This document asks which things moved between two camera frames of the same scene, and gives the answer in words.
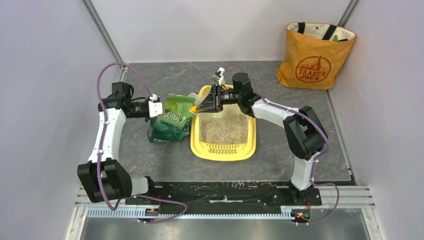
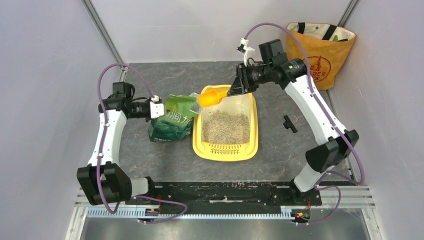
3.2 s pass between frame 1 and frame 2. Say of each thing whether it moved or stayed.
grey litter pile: stayed
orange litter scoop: moved
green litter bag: stayed
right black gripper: moved
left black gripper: stayed
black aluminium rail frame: stayed
